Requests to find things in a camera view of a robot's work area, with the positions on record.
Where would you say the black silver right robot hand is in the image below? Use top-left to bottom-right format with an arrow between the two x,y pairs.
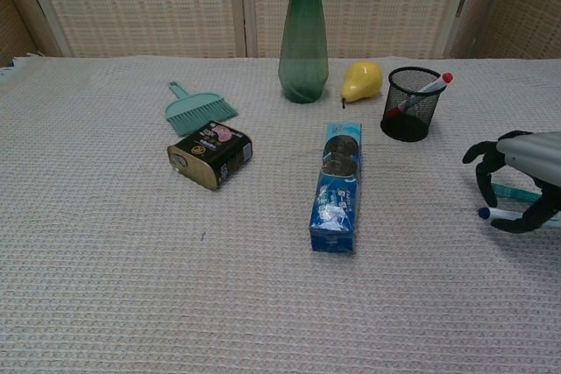
461,130 -> 561,235

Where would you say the blue cookie box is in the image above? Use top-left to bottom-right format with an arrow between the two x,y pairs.
309,122 -> 364,255

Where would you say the white waffle-weave tablecloth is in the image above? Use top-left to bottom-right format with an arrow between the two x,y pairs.
0,54 -> 561,374

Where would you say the teal mini hand broom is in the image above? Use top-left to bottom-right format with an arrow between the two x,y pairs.
164,81 -> 240,138

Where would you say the teal-labelled marker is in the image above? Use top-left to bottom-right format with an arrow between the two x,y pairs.
490,181 -> 561,221

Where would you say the black mesh pen holder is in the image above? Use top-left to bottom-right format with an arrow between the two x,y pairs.
380,66 -> 447,143

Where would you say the black luncheon meat can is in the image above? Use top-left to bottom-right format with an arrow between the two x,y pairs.
167,120 -> 254,192

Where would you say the green plastic spray bottle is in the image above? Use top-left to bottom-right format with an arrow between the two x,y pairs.
264,0 -> 330,105

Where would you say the woven folding screen panel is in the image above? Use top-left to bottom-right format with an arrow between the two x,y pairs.
239,0 -> 466,60
442,0 -> 561,60
0,0 -> 62,67
17,0 -> 247,59

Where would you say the red-capped white marker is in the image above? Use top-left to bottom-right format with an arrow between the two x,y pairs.
384,71 -> 455,120

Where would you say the yellow plastic pear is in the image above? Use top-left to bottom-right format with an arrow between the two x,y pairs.
340,61 -> 384,109

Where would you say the blue-capped white marker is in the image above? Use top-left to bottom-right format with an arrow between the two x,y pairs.
477,206 -> 561,229

